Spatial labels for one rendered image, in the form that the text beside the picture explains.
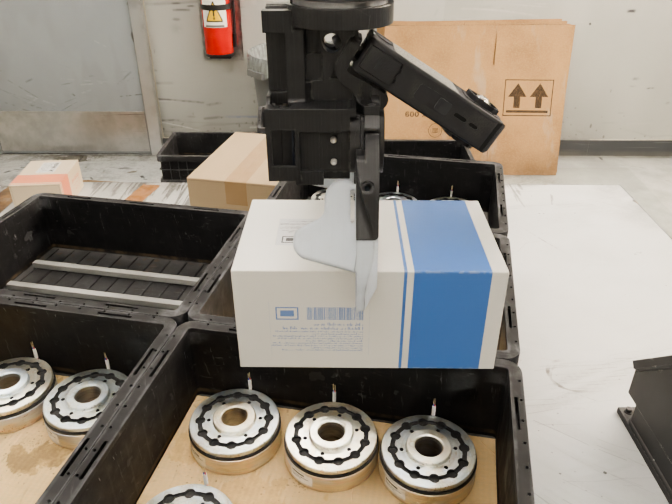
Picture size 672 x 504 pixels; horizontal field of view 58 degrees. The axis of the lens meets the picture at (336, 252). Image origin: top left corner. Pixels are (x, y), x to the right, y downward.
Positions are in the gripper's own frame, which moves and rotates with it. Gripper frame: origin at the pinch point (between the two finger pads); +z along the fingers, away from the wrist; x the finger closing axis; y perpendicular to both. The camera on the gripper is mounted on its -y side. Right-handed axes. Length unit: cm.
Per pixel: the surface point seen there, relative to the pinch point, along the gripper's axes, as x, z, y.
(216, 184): -75, 26, 29
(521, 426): 0.2, 18.5, -15.3
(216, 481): -1.1, 28.3, 15.6
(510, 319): -19.1, 19.9, -18.9
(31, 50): -313, 48, 180
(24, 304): -20, 18, 42
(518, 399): -3.5, 18.5, -15.9
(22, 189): -91, 34, 80
